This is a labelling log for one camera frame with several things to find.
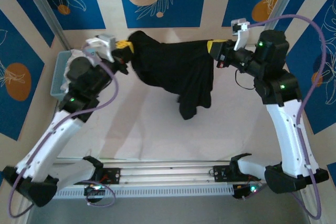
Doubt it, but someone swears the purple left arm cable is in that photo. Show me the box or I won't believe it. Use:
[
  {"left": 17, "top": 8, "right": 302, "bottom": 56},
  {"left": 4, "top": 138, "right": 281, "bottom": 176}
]
[{"left": 7, "top": 47, "right": 119, "bottom": 219}]

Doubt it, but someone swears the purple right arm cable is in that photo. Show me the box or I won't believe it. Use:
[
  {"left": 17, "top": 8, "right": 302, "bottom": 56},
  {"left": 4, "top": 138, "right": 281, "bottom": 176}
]
[{"left": 248, "top": 14, "right": 328, "bottom": 220}]

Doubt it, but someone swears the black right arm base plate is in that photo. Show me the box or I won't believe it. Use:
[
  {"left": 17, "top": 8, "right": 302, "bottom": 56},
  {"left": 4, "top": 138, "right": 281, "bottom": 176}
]
[{"left": 213, "top": 165, "right": 238, "bottom": 183}]

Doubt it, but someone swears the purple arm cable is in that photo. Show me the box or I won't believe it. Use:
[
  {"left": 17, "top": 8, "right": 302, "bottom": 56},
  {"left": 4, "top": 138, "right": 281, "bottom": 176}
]
[
  {"left": 7, "top": 47, "right": 119, "bottom": 219},
  {"left": 248, "top": 14, "right": 328, "bottom": 220}
]

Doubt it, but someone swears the small black electronics board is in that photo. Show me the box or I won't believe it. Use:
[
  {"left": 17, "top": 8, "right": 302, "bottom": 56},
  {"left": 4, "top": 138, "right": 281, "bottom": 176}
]
[
  {"left": 83, "top": 184, "right": 107, "bottom": 204},
  {"left": 232, "top": 182, "right": 264, "bottom": 200}
]

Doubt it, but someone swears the white slotted cable duct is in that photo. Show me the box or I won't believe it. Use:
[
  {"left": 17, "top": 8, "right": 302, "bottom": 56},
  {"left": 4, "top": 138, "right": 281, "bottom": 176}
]
[{"left": 54, "top": 184, "right": 235, "bottom": 200}]

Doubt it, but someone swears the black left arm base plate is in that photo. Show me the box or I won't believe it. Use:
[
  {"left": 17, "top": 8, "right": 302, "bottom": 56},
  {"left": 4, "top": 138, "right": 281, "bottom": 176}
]
[{"left": 97, "top": 167, "right": 121, "bottom": 184}]

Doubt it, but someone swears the black t-shirt with rose print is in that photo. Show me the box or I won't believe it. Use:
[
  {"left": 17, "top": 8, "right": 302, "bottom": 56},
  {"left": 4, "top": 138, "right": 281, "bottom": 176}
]
[{"left": 128, "top": 30, "right": 215, "bottom": 121}]

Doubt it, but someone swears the light blue plastic basket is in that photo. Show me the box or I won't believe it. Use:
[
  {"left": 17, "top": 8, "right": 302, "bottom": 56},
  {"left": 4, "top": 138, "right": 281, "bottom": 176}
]
[{"left": 50, "top": 50, "right": 73, "bottom": 101}]

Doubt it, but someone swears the long aluminium base rail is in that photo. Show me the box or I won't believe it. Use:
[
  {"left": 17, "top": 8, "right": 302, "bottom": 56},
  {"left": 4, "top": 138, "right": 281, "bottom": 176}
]
[{"left": 54, "top": 157, "right": 266, "bottom": 191}]

